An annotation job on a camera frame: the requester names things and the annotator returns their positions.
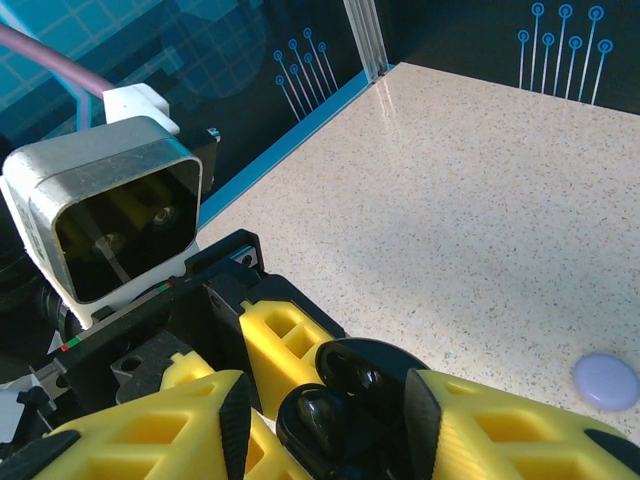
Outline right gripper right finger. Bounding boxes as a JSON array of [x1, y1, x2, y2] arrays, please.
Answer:
[[403, 368, 640, 480]]

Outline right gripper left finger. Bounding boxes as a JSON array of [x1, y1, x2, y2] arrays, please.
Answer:
[[0, 368, 256, 480]]

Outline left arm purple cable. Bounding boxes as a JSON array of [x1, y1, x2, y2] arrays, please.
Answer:
[[0, 22, 116, 99]]

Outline black earbud charging case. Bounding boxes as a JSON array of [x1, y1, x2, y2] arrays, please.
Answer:
[[276, 337, 426, 480]]

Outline purple earbud charging case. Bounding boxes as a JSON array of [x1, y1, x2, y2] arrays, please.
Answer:
[[572, 352, 640, 413]]

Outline aluminium frame post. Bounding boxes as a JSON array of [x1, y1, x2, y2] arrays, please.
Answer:
[[344, 0, 394, 84]]

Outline black wireless earbud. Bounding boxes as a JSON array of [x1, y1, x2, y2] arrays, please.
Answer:
[[294, 389, 349, 454]]

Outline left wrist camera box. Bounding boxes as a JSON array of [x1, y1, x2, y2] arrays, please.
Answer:
[[0, 84, 221, 329]]

